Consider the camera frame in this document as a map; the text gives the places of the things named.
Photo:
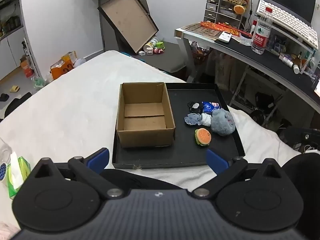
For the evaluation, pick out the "black shallow tray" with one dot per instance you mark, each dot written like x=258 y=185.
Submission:
x=185 y=152

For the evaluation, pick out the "white pill bottle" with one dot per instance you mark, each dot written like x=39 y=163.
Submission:
x=296 y=69

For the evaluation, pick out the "black slipper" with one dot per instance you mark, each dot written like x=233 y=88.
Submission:
x=3 y=97

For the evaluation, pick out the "long red patterned box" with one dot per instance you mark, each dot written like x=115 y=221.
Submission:
x=220 y=26

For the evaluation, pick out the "grey-blue fluffy plush toy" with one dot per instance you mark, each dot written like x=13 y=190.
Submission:
x=222 y=122

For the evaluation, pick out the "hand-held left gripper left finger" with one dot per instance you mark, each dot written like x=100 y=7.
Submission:
x=98 y=157

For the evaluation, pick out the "clear plastic water bottle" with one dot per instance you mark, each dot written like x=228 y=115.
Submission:
x=261 y=32

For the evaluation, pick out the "white paper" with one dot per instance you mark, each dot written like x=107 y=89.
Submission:
x=206 y=120

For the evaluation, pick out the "orange open box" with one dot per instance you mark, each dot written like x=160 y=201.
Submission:
x=61 y=67

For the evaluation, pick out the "desk riser shelf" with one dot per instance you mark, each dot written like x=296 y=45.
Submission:
x=282 y=40

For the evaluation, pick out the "green toy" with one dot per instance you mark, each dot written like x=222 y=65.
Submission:
x=160 y=45

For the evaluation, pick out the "brown cardboard box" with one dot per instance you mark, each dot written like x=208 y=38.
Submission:
x=145 y=137

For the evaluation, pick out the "green tissue pack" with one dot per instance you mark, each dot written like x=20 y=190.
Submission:
x=18 y=170

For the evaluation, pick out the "red plastic basket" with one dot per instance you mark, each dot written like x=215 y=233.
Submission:
x=200 y=55

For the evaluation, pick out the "pink toy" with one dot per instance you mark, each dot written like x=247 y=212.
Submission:
x=158 y=50

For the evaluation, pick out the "white charger plug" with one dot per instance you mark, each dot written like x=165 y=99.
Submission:
x=142 y=53

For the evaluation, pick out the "white labelled can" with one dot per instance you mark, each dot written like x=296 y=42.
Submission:
x=151 y=43

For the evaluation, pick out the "blue tissue packet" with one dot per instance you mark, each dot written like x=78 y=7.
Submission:
x=209 y=107

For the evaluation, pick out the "black curved desk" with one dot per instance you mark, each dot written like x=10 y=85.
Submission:
x=262 y=60

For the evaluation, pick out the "burger plush toy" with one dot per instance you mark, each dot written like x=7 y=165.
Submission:
x=203 y=136

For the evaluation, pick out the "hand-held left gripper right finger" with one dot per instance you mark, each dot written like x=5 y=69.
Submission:
x=217 y=160

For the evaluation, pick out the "white keyboard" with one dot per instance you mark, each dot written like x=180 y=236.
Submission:
x=287 y=22

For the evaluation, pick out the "phone with lit screen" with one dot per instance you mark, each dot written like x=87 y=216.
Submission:
x=317 y=86

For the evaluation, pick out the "orange carton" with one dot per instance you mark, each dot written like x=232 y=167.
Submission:
x=27 y=67

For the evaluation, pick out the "large brown box lid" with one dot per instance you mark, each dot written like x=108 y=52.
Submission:
x=127 y=20

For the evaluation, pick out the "orange round plush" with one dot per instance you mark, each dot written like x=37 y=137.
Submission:
x=239 y=9

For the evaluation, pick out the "grey desktop drawer organizer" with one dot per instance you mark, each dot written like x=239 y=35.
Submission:
x=212 y=11

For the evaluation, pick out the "yellow slipper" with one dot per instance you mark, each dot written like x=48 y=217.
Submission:
x=14 y=89

